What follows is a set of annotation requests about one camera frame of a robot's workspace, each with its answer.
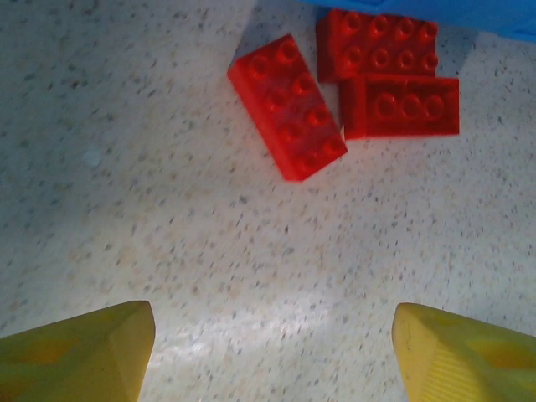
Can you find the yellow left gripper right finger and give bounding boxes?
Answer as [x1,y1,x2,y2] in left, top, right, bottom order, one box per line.
[393,302,536,402]

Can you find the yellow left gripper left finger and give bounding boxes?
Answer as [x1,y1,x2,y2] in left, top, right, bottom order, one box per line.
[0,300,157,402]

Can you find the red lego brick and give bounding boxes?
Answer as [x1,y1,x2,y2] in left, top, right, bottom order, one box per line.
[227,33,349,183]
[338,75,461,141]
[316,8,440,84]

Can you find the blue plastic bin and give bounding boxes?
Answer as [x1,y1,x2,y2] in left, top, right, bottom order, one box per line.
[299,0,536,48]

